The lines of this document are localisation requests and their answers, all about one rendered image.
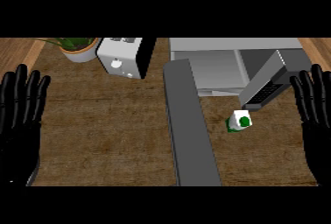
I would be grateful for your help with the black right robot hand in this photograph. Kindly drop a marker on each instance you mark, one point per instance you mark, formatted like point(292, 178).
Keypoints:
point(316, 128)

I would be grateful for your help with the white toaster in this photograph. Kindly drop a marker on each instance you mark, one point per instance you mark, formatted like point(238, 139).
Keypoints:
point(124, 57)

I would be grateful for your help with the white and green milk carton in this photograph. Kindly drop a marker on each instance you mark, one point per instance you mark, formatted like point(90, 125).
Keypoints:
point(239, 121)

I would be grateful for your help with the grey microwave door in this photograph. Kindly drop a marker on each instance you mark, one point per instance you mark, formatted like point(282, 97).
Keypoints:
point(189, 122)

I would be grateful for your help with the grey microwave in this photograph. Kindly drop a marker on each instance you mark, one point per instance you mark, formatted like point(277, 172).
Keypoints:
point(241, 67)

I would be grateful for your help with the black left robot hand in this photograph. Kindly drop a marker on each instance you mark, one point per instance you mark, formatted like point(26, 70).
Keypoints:
point(19, 128)

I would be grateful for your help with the potted green plant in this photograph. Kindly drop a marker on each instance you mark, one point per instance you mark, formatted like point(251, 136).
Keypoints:
point(76, 48)

